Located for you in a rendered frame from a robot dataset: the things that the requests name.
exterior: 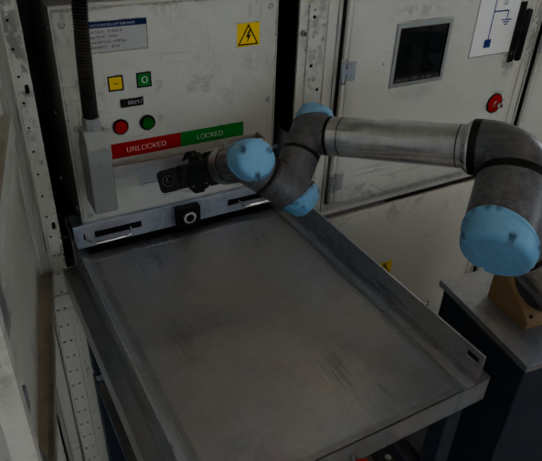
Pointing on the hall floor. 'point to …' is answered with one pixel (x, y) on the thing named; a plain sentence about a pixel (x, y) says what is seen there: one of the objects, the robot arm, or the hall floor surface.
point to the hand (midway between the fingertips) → (182, 175)
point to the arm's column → (513, 403)
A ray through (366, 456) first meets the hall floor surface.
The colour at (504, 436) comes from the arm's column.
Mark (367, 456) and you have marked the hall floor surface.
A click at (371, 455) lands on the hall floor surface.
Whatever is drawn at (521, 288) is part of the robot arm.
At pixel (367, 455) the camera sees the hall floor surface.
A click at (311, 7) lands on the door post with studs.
